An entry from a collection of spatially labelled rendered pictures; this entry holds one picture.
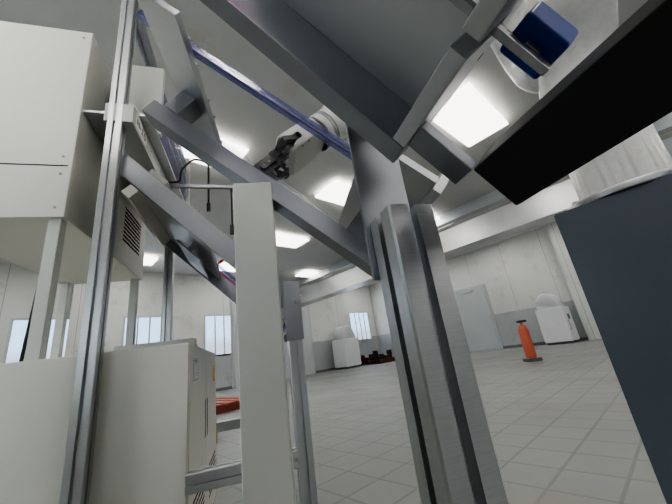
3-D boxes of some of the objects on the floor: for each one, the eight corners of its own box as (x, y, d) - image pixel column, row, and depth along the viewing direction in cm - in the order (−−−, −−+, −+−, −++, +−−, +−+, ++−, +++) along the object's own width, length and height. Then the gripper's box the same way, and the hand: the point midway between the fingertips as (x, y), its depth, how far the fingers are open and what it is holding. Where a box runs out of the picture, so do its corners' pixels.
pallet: (165, 416, 470) (165, 407, 474) (224, 403, 530) (223, 395, 534) (194, 420, 380) (195, 410, 384) (261, 405, 440) (261, 395, 444)
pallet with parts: (372, 363, 1290) (370, 351, 1305) (397, 360, 1198) (395, 347, 1213) (356, 366, 1229) (355, 353, 1244) (382, 363, 1137) (380, 350, 1152)
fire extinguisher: (545, 359, 513) (532, 318, 534) (540, 361, 493) (526, 319, 514) (526, 360, 533) (514, 321, 554) (520, 362, 514) (508, 322, 535)
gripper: (336, 116, 63) (269, 166, 57) (327, 165, 79) (273, 208, 73) (311, 94, 64) (241, 140, 58) (306, 146, 80) (252, 187, 74)
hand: (266, 173), depth 66 cm, fingers open, 4 cm apart
